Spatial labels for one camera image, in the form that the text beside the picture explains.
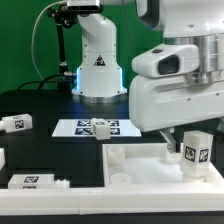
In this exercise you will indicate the black camera stand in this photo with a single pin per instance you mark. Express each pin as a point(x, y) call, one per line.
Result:
point(64, 18)

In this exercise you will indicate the white square tabletop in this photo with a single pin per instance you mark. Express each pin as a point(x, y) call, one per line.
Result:
point(148, 164)

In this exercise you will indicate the white block left edge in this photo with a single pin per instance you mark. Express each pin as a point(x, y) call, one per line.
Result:
point(2, 158)

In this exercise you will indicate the white sheet with tags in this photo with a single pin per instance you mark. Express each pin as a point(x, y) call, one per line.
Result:
point(82, 128)

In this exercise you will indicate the white L-shaped obstacle wall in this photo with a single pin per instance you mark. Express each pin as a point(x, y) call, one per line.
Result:
point(71, 202)

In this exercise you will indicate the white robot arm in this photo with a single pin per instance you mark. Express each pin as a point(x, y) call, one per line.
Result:
point(182, 22)

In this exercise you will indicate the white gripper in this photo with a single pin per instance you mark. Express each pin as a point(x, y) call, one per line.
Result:
point(156, 104)

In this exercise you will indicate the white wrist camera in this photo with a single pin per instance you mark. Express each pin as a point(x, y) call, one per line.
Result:
point(167, 60)

